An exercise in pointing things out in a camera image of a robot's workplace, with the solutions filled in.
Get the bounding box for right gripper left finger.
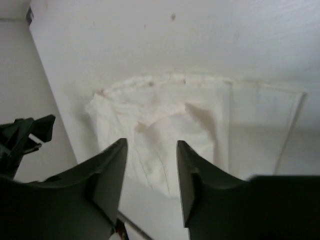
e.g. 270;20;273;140
0;138;128;240

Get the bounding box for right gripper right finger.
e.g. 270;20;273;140
176;140;320;240

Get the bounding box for white pleated skirt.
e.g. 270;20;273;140
86;73;305;198

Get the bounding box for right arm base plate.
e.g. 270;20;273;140
0;114;56;179

